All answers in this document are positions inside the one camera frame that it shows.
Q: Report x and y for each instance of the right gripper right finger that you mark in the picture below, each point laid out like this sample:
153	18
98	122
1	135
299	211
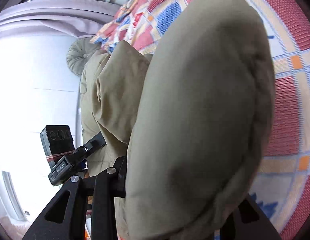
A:
250	220

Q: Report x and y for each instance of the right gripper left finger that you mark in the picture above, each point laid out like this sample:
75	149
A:
64	217

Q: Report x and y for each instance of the olive green puffer jacket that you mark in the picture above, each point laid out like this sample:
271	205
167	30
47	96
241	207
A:
192	119

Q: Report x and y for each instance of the red blue patchwork leaf quilt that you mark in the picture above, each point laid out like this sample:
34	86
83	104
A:
282	186

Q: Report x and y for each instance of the round green pleated cushion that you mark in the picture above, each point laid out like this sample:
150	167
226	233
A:
79	54

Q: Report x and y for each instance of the grey lilac curtain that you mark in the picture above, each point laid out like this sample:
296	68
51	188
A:
76	18

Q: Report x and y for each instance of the black camera box with lenses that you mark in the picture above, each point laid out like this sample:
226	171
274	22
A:
57	141

